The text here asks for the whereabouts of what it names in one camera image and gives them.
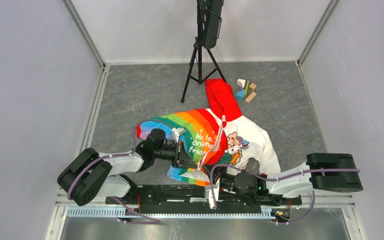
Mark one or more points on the long wooden block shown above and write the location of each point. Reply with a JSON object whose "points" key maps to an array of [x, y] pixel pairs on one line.
{"points": [[250, 97]]}

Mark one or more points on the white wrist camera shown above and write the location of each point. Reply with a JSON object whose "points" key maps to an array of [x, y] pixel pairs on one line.
{"points": [[211, 193], [177, 132]]}

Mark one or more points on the green flat toy block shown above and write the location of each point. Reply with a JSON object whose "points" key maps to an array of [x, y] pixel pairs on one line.
{"points": [[246, 88]]}

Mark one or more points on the black camera tripod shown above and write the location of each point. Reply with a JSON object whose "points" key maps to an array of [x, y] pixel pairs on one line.
{"points": [[197, 61]]}

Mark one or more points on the rainbow hooded zip jacket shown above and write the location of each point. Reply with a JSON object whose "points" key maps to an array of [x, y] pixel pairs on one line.
{"points": [[219, 134]]}

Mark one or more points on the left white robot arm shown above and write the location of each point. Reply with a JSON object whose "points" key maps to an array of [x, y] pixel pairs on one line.
{"points": [[92, 174]]}

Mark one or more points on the blue triangular toy block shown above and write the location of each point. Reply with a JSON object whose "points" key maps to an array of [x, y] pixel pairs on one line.
{"points": [[240, 95]]}

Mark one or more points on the small wooden cube block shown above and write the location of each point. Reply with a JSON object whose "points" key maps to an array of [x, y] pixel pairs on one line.
{"points": [[252, 87]]}

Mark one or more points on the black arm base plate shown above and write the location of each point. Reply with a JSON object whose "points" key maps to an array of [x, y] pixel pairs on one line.
{"points": [[190, 199]]}

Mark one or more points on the black panel on tripod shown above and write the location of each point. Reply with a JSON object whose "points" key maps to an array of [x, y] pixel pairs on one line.
{"points": [[209, 22]]}

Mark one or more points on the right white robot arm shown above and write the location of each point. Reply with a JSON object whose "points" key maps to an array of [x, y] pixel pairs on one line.
{"points": [[332, 172]]}

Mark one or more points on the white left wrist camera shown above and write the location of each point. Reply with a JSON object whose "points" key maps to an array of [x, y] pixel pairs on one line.
{"points": [[177, 132]]}

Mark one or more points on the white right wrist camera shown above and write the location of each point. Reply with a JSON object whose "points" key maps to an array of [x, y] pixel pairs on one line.
{"points": [[211, 193]]}

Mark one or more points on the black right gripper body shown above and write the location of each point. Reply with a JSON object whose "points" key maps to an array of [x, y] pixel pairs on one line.
{"points": [[226, 180]]}

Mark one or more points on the white arch toy block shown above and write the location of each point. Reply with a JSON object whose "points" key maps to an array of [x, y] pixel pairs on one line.
{"points": [[241, 83]]}

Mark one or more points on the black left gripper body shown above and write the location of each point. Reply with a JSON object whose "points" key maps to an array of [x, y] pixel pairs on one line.
{"points": [[176, 158]]}

